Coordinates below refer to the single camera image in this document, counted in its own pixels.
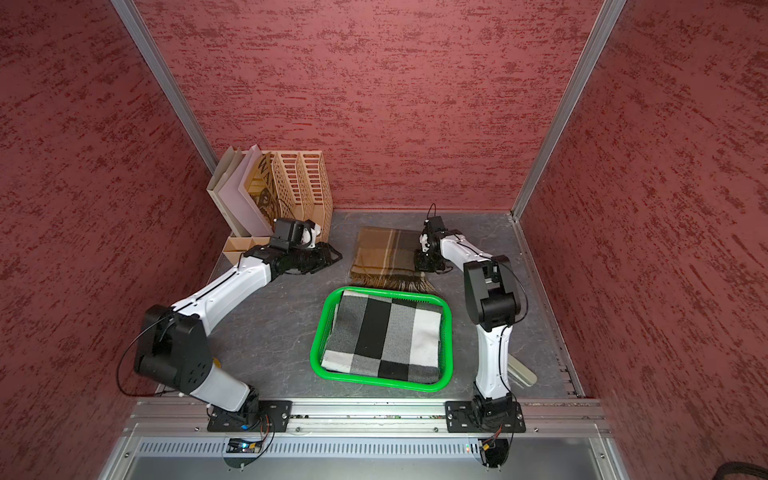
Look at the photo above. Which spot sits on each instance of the grey black checked scarf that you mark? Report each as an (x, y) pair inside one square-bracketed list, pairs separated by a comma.
[(387, 336)]

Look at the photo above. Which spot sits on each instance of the right corner aluminium profile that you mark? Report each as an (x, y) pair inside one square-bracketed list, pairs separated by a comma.
[(604, 24)]

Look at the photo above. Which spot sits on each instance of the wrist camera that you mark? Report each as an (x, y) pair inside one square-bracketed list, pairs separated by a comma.
[(434, 227), (294, 234)]

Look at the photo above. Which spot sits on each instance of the corner aluminium profile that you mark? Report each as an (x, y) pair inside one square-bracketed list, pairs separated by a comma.
[(137, 29), (604, 24)]

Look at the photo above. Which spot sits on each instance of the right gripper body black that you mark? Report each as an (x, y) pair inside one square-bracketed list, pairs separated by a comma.
[(430, 261)]

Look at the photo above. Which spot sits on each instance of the beige cardboard folder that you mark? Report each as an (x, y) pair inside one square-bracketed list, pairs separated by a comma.
[(216, 188)]

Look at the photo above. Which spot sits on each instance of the left corner aluminium profile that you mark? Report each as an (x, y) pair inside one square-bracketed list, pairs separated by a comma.
[(137, 29)]

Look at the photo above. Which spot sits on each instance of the lilac folder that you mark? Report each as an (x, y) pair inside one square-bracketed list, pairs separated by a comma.
[(242, 205)]

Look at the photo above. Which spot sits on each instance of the green plastic mesh basket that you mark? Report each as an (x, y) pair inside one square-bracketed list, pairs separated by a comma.
[(321, 336)]

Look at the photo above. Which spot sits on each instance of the brown patterned booklet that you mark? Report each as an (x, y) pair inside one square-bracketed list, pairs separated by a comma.
[(261, 187)]

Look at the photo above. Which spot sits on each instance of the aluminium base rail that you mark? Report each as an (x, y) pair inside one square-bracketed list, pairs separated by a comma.
[(363, 438)]

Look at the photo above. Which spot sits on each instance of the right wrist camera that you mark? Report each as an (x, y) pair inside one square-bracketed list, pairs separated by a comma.
[(434, 227)]

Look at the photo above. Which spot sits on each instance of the brown plaid fringed scarf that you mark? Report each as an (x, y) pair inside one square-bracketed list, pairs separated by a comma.
[(385, 259)]

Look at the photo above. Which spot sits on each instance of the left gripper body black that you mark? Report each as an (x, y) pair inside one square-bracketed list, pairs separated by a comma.
[(309, 258)]

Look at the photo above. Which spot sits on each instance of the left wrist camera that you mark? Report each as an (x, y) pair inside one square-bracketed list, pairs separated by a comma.
[(294, 234)]

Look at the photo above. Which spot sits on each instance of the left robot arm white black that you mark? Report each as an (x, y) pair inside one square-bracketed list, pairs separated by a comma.
[(172, 348)]

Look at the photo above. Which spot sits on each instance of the beige plastic file organizer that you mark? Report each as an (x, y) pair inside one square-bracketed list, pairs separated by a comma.
[(304, 194)]

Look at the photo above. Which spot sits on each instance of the small white stapler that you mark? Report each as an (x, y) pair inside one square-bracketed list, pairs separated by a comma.
[(520, 373)]

